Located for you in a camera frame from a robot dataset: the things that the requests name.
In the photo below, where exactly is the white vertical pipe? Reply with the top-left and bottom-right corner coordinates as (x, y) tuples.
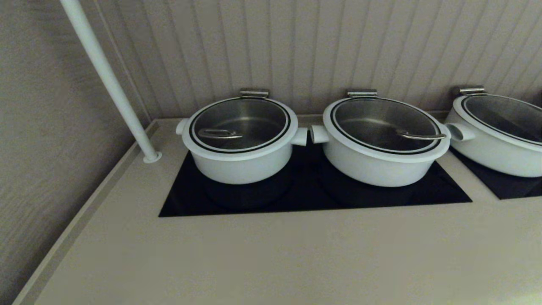
(59, 0), (159, 159)

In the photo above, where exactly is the white cooking pot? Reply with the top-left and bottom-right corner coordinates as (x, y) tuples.
(175, 97), (308, 185)
(310, 96), (452, 188)
(444, 94), (542, 178)

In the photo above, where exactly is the short black glass cooktop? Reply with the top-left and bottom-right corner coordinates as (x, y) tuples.
(450, 146), (542, 200)

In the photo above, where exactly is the glass lid with metal handle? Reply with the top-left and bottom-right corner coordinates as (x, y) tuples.
(461, 94), (542, 147)
(189, 97), (292, 154)
(330, 96), (448, 154)

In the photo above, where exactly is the long black glass cooktop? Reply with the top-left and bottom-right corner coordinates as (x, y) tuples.
(158, 138), (473, 218)

